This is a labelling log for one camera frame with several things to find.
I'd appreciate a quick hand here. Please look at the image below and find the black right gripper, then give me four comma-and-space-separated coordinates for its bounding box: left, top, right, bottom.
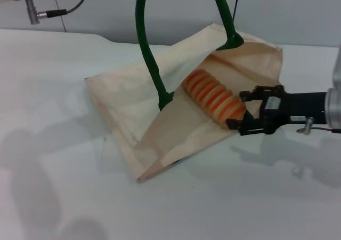
225, 85, 329, 137

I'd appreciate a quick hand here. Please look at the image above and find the orange striped bread loaf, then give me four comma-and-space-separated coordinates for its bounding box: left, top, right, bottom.
183, 69, 247, 130

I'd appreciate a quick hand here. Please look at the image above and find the cream handbag with green handle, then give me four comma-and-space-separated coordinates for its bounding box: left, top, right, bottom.
84, 0, 284, 185

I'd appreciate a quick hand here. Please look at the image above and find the thin dark background pole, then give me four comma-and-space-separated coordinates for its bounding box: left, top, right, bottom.
232, 0, 242, 20

